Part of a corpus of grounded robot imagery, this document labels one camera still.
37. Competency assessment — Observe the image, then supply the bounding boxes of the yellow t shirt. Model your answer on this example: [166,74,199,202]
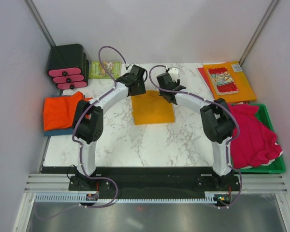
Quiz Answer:
[131,90,175,125]

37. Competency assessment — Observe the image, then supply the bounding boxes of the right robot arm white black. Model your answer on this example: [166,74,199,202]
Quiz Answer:
[157,72,235,190]

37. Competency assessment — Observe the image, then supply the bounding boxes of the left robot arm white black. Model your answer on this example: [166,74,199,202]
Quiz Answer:
[72,65,148,190]

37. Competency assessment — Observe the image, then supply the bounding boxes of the red folder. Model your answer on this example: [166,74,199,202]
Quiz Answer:
[198,67,210,87]

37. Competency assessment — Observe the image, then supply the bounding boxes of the green treehouse book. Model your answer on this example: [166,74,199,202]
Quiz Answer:
[89,61,121,79]

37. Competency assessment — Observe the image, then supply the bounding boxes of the red yellow comic book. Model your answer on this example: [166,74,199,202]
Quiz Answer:
[207,67,239,95]

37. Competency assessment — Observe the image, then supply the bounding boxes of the orange folder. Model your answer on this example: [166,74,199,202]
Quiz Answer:
[203,61,257,103]

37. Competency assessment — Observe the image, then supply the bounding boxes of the black pink mini drawer unit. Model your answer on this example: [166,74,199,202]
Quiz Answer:
[46,43,89,90]

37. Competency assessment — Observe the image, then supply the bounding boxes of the folded orange t shirt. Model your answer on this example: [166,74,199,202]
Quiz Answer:
[43,91,92,131]

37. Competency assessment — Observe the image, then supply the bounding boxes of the folded blue t shirt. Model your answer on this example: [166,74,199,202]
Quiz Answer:
[44,128,73,137]

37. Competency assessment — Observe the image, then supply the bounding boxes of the magenta t shirt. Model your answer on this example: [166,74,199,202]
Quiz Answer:
[230,104,283,169]

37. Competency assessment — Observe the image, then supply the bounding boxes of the green plastic bin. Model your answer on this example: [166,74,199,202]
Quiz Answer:
[229,103,288,174]

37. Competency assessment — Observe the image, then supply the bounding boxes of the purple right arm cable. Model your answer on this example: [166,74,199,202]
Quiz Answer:
[148,64,244,210]

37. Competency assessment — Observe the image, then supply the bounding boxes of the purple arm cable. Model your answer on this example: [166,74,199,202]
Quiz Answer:
[35,45,128,220]
[148,64,244,210]

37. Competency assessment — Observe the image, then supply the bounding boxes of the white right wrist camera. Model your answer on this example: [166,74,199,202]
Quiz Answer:
[165,67,179,81]

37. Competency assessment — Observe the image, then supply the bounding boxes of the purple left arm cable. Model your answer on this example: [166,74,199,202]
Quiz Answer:
[35,45,128,220]

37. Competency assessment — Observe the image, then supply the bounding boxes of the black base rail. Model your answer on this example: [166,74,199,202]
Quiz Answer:
[67,166,242,200]

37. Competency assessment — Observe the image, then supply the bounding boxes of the white slotted cable duct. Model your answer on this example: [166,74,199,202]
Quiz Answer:
[34,193,231,203]

